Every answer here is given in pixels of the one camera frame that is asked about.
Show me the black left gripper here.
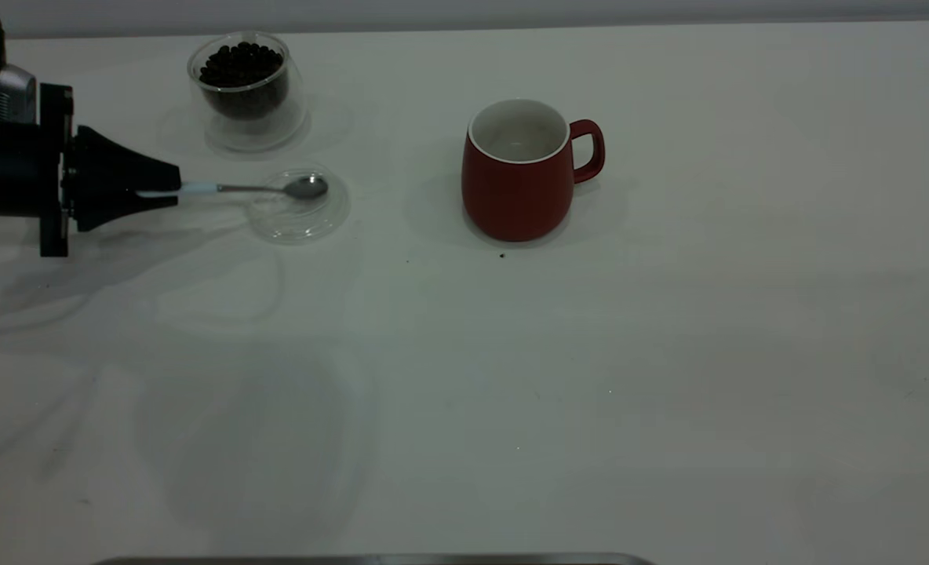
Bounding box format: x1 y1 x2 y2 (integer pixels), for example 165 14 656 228
0 67 181 258

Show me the clear round glass saucer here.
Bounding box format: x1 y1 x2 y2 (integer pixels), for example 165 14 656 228
246 167 351 244

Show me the metal spoon pale blue handle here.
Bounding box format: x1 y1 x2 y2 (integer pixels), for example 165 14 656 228
137 176 330 200

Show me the red ceramic mug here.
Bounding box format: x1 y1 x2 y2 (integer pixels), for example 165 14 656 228
461 98 606 243

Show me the dark coffee beans heap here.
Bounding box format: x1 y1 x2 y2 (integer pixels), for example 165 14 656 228
199 42 290 121

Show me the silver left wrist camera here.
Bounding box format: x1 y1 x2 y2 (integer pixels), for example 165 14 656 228
0 65 38 125

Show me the clear double-wall glass cup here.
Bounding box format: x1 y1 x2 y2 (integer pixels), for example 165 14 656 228
188 31 309 154

